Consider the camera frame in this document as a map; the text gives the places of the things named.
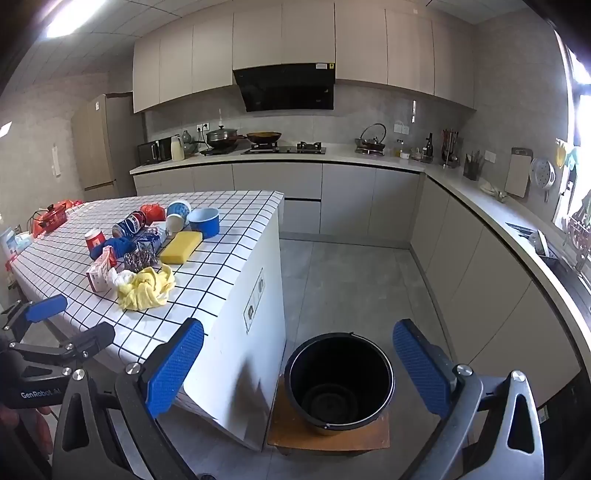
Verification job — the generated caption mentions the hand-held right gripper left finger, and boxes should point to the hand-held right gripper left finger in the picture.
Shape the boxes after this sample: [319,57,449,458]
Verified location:
[52,318,205,480]

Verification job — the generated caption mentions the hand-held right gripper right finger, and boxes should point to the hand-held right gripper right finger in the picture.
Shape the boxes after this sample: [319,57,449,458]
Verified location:
[392,318,546,480]

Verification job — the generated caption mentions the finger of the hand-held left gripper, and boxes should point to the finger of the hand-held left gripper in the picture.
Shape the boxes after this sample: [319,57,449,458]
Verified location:
[0,294,68,344]
[9,322,116,368]

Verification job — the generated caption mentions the red white carton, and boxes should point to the red white carton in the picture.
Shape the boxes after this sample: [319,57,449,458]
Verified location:
[86,265,110,293]

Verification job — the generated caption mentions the white tissue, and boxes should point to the white tissue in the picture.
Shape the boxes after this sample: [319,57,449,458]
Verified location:
[107,268,137,289]

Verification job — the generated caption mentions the red white paper cup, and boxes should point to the red white paper cup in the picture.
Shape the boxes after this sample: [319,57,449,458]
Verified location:
[84,228,107,254]

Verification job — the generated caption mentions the blue cloth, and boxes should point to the blue cloth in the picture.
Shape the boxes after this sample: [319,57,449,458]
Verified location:
[90,236,134,260]

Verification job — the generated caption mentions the black bucket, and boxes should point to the black bucket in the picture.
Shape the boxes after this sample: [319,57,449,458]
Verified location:
[283,331,396,437]

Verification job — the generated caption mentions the blue red soda can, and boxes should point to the blue red soda can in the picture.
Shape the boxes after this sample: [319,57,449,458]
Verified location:
[112,211,147,238]

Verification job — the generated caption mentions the yellow sponge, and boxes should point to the yellow sponge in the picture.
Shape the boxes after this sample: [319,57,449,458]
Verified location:
[159,232,204,264]

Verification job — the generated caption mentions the red plastic bag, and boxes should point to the red plastic bag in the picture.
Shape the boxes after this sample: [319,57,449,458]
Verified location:
[140,204,166,226]

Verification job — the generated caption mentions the blue paper bowl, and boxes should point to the blue paper bowl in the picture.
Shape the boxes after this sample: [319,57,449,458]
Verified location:
[187,208,221,239]

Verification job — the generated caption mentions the person's left hand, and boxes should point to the person's left hand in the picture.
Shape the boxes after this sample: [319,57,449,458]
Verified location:
[0,405,53,461]

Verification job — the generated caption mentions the blue white packet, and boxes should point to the blue white packet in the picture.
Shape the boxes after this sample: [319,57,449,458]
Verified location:
[0,228,19,259]

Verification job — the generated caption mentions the white grid tablecloth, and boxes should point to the white grid tablecloth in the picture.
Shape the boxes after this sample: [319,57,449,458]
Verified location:
[9,190,286,416]

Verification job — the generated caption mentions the island socket panel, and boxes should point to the island socket panel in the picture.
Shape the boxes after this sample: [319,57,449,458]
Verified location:
[243,268,267,334]

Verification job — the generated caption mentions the wooden stool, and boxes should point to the wooden stool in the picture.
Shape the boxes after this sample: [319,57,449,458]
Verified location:
[267,374,391,457]

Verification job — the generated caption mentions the kitchen sink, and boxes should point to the kitchen sink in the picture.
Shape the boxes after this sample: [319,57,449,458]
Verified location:
[505,222,591,324]

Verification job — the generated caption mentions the beige refrigerator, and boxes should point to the beige refrigerator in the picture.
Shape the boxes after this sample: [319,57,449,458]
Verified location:
[71,93,147,201]

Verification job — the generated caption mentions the grey base cabinets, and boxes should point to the grey base cabinets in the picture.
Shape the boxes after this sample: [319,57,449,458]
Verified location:
[129,143,591,416]

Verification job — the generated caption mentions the black microwave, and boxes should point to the black microwave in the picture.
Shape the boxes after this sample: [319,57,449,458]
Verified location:
[137,138,174,165]

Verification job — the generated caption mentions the black knife holder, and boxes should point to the black knife holder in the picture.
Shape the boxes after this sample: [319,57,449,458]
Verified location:
[463,150,485,182]

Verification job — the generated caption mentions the white cutting board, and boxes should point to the white cutting board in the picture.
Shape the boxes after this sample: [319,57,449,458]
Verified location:
[504,148,534,199]

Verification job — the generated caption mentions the utensil holder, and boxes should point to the utensil holder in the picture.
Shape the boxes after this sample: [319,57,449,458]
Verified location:
[441,128,461,168]

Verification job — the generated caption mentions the white round strainer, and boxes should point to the white round strainer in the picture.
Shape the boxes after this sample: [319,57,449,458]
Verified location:
[530,157,557,203]

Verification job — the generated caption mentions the dark kettle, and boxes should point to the dark kettle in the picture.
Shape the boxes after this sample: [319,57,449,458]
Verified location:
[355,123,387,152]

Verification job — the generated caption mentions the dark pot with lid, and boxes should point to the dark pot with lid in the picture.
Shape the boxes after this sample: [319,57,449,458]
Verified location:
[205,124,247,149]

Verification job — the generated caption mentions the black gas stove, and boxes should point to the black gas stove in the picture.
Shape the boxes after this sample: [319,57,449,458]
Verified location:
[240,142,327,155]

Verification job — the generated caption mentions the yellow green hanging cloth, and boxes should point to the yellow green hanging cloth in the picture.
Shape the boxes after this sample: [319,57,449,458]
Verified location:
[554,138,580,169]

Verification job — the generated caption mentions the ceiling light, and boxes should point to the ceiling light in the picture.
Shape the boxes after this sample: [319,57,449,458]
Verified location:
[44,0,109,40]

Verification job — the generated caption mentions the beige upper cabinets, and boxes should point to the beige upper cabinets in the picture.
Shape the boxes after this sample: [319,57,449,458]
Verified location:
[132,0,477,114]

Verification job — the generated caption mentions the black range hood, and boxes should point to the black range hood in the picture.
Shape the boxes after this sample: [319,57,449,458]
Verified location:
[232,60,335,113]

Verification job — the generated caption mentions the wire dish rack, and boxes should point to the wire dish rack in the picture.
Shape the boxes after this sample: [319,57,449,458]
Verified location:
[563,217,591,273]

